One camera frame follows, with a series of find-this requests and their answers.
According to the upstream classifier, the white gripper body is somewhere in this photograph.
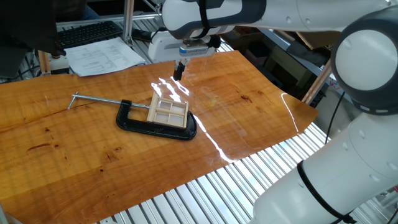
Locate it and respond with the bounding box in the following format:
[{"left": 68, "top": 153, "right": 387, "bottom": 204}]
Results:
[{"left": 147, "top": 30, "right": 218, "bottom": 63}]

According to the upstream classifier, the miniature wooden sliding window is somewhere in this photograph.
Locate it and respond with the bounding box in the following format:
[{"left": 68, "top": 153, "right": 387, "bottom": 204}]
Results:
[{"left": 146, "top": 92, "right": 190, "bottom": 129}]

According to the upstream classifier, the black C-clamp with steel screw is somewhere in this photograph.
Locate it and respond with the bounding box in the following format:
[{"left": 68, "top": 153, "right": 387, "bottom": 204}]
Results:
[{"left": 67, "top": 91, "right": 198, "bottom": 141}]

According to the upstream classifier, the printed white paper sheet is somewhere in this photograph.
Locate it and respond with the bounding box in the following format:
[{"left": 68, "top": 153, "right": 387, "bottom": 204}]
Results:
[{"left": 64, "top": 37, "right": 146, "bottom": 78}]

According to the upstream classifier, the black computer keyboard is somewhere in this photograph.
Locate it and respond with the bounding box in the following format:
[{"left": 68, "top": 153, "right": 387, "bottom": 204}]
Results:
[{"left": 57, "top": 21, "right": 124, "bottom": 50}]

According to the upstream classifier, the glossy wood-grain mat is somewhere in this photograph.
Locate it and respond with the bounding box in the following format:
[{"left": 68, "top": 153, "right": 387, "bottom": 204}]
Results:
[{"left": 0, "top": 50, "right": 320, "bottom": 224}]

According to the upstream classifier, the wooden stick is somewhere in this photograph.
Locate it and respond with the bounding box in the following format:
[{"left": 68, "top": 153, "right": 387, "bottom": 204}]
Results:
[{"left": 37, "top": 49, "right": 52, "bottom": 76}]

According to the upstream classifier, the brown cardboard box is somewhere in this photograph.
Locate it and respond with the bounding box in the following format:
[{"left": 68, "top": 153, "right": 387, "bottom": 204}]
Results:
[{"left": 295, "top": 30, "right": 343, "bottom": 50}]

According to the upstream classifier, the black monitor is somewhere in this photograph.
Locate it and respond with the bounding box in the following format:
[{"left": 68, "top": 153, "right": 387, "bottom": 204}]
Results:
[{"left": 0, "top": 0, "right": 67, "bottom": 57}]

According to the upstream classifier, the silver camera with blue ends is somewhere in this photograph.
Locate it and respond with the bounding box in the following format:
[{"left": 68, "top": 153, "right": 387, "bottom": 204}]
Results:
[{"left": 178, "top": 42, "right": 216, "bottom": 59}]

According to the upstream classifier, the aluminium frame post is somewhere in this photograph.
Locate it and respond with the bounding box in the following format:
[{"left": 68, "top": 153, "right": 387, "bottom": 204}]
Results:
[{"left": 122, "top": 0, "right": 136, "bottom": 47}]

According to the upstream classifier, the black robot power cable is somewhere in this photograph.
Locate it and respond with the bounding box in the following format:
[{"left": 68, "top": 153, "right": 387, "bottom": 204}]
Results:
[{"left": 324, "top": 91, "right": 346, "bottom": 145}]

